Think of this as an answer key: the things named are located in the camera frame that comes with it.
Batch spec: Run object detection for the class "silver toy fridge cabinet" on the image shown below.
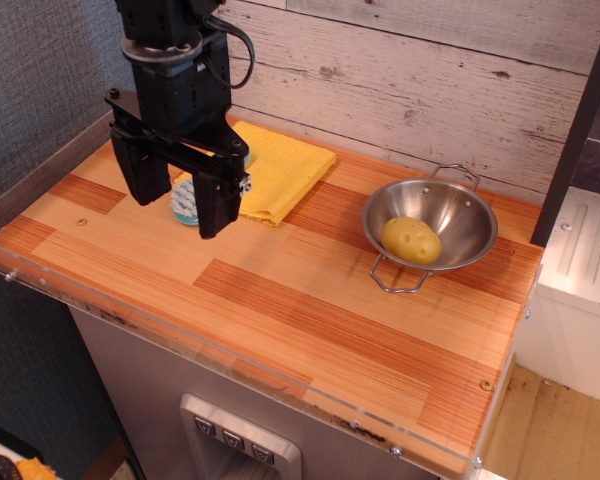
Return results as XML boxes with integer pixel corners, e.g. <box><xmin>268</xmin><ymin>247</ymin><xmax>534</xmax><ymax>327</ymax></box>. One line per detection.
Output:
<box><xmin>70</xmin><ymin>308</ymin><xmax>433</xmax><ymax>479</ymax></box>

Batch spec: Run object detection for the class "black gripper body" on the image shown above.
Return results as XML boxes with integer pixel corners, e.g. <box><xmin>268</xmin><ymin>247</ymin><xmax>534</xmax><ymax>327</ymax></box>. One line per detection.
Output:
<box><xmin>105</xmin><ymin>33</ymin><xmax>248</xmax><ymax>192</ymax></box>

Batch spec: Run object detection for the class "blue brush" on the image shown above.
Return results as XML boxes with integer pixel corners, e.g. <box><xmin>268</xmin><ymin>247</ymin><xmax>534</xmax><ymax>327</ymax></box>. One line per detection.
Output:
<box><xmin>170</xmin><ymin>151</ymin><xmax>252</xmax><ymax>227</ymax></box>

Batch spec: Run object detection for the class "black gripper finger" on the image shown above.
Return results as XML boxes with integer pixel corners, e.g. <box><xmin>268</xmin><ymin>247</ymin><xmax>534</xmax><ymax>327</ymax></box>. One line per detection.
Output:
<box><xmin>111</xmin><ymin>131</ymin><xmax>171</xmax><ymax>206</ymax></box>
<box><xmin>193</xmin><ymin>172</ymin><xmax>241</xmax><ymax>239</ymax></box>

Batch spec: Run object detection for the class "silver dispenser panel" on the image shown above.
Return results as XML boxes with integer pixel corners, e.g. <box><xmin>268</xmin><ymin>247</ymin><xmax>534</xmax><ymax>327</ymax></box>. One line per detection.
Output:
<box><xmin>180</xmin><ymin>393</ymin><xmax>303</xmax><ymax>479</ymax></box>

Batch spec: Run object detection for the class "yellow toy potato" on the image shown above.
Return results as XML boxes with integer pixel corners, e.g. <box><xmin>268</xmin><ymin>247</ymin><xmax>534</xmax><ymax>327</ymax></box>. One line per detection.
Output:
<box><xmin>380</xmin><ymin>216</ymin><xmax>442</xmax><ymax>265</ymax></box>

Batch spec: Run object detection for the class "white toy cabinet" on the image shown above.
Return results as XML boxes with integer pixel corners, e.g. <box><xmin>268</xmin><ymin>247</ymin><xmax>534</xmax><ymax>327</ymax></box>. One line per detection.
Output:
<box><xmin>514</xmin><ymin>188</ymin><xmax>600</xmax><ymax>399</ymax></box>

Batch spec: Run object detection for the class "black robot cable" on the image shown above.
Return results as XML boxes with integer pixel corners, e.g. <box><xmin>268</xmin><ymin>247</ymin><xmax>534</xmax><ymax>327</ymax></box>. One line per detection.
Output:
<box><xmin>199</xmin><ymin>13</ymin><xmax>256</xmax><ymax>91</ymax></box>

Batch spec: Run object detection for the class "dark post right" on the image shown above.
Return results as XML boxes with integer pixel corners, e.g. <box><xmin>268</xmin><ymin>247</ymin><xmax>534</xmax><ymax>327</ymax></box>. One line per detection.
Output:
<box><xmin>531</xmin><ymin>45</ymin><xmax>600</xmax><ymax>247</ymax></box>

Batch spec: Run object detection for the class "yellow folded cloth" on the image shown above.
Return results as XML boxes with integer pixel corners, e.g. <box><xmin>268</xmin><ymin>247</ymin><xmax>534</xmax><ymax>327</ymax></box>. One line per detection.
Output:
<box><xmin>173</xmin><ymin>120</ymin><xmax>338</xmax><ymax>230</ymax></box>

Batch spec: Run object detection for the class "orange object bottom left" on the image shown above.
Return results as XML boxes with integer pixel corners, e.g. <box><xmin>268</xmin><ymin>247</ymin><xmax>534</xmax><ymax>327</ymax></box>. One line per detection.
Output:
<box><xmin>0</xmin><ymin>455</ymin><xmax>58</xmax><ymax>480</ymax></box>

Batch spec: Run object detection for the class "clear acrylic table guard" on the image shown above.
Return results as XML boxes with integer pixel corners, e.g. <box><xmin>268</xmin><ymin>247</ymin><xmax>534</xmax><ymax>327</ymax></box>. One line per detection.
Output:
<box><xmin>0</xmin><ymin>231</ymin><xmax>541</xmax><ymax>479</ymax></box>

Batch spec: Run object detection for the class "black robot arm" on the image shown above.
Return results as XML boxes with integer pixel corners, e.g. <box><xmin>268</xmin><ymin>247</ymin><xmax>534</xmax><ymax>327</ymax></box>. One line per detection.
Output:
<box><xmin>104</xmin><ymin>1</ymin><xmax>254</xmax><ymax>239</ymax></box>

